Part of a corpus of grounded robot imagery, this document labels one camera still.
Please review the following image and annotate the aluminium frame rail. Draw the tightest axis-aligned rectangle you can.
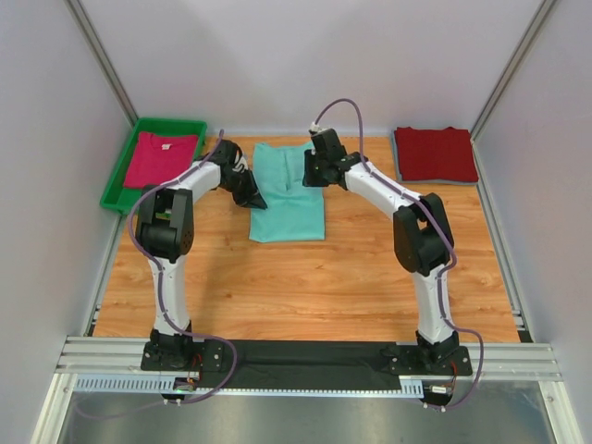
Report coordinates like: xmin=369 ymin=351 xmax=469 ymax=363
xmin=55 ymin=337 xmax=562 ymax=382

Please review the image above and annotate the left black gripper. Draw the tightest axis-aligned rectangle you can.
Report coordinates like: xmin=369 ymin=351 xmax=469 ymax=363
xmin=221 ymin=168 xmax=267 ymax=212

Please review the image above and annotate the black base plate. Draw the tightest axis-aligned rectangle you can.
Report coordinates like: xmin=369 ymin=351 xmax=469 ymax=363
xmin=154 ymin=339 xmax=473 ymax=389

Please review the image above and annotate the dark red folded t shirt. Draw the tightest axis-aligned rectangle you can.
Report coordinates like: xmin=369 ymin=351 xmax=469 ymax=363
xmin=393 ymin=126 xmax=479 ymax=183

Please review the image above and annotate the purple cable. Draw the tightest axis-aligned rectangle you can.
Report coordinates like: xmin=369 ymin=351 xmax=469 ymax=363
xmin=73 ymin=128 xmax=240 ymax=423
xmin=308 ymin=97 xmax=486 ymax=413

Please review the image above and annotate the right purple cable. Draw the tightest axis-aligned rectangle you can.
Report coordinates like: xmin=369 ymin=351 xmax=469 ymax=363
xmin=308 ymin=97 xmax=486 ymax=413

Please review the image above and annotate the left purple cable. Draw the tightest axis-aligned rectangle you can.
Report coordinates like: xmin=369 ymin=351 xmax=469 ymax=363
xmin=73 ymin=128 xmax=240 ymax=423

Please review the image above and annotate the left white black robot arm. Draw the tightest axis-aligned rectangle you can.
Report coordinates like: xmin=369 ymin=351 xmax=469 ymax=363
xmin=131 ymin=140 xmax=267 ymax=371

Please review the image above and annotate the pink folded t shirt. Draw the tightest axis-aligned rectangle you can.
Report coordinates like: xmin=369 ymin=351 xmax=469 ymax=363
xmin=123 ymin=131 xmax=199 ymax=189

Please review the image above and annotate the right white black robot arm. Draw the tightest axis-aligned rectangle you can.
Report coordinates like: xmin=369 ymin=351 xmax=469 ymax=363
xmin=303 ymin=124 xmax=459 ymax=374

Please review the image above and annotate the teal t shirt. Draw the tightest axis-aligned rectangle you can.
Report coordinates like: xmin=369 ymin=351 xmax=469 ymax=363
xmin=249 ymin=142 xmax=326 ymax=243

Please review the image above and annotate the green plastic tray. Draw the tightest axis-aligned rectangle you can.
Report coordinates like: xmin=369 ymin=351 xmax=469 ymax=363
xmin=100 ymin=117 xmax=207 ymax=216

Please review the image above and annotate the slotted grey cable duct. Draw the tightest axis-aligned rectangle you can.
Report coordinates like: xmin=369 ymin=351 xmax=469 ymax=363
xmin=72 ymin=375 xmax=424 ymax=400

